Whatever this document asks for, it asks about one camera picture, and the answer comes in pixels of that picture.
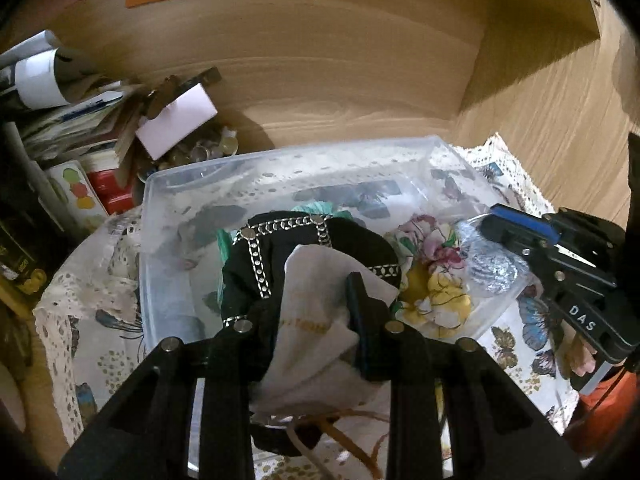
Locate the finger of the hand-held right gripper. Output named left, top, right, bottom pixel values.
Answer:
left=479, top=217, right=541, bottom=262
left=489, top=203, right=562, bottom=242

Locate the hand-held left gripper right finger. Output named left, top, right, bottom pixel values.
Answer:
left=346, top=272, right=584, bottom=480

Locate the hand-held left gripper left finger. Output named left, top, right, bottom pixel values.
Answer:
left=57, top=304, right=282, bottom=480

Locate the silver shiny cloth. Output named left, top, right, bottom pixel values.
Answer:
left=456, top=217, right=532, bottom=297

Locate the grey white cloth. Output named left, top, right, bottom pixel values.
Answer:
left=249, top=244, right=401, bottom=425

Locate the black garment with chain trim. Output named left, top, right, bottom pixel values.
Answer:
left=220, top=212, right=402, bottom=457

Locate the clear plastic storage box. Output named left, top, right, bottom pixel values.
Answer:
left=137, top=134, right=532, bottom=467

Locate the person's right forearm orange sleeve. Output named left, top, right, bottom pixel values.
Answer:
left=574, top=367, right=640, bottom=457

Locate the person's right hand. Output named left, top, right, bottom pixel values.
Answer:
left=566, top=332, right=601, bottom=377

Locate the floral print cloth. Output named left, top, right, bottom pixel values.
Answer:
left=384, top=214, right=474, bottom=332

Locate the green cloth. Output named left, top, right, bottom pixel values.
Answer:
left=215, top=200, right=357, bottom=311

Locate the butterfly print lace tablecloth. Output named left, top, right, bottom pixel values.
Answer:
left=32, top=132, right=582, bottom=480

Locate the red box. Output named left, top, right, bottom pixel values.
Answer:
left=87, top=170, right=137, bottom=217

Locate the glass jar of coins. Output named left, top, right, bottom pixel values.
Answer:
left=156, top=126, right=242, bottom=172

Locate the watercolour paint palette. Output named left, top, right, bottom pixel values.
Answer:
left=45, top=160, right=109, bottom=232

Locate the white paper note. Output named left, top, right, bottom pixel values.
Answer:
left=135, top=84, right=219, bottom=161

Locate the stack of books and papers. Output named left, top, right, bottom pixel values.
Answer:
left=20, top=79, right=142, bottom=162

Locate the rolled white paper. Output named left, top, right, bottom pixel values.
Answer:
left=0, top=30, right=97, bottom=112

